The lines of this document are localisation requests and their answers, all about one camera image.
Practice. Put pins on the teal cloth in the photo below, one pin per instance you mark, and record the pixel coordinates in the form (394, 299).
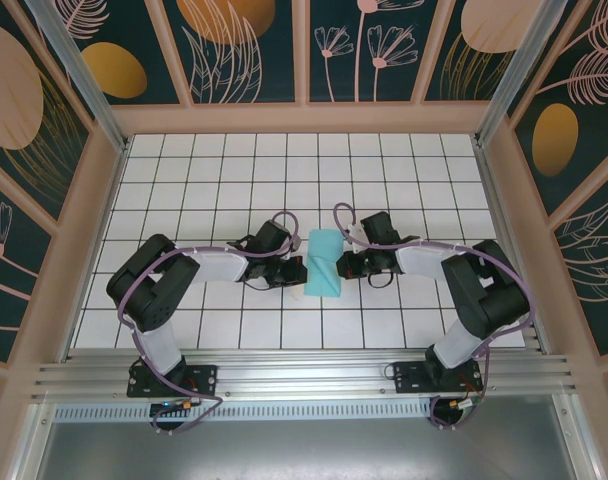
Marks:
(324, 270)

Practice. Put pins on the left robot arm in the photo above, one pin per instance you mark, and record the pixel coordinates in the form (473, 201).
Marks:
(154, 295)

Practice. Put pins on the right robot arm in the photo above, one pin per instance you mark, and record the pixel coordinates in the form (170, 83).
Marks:
(484, 295)

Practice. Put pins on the grey metal sheet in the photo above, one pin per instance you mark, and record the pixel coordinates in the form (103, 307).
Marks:
(304, 455)

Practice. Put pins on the yellow power connector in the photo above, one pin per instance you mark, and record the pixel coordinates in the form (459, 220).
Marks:
(456, 403)
(186, 405)

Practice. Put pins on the aluminium mounting rail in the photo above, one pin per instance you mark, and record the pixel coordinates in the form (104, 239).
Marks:
(304, 375)

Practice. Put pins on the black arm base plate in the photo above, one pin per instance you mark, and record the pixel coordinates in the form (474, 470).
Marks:
(204, 380)
(409, 378)

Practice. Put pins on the aluminium side rail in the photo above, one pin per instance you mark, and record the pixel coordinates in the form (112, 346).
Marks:
(508, 250)

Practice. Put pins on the aluminium corner post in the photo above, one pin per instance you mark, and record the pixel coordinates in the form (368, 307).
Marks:
(515, 75)
(86, 85)

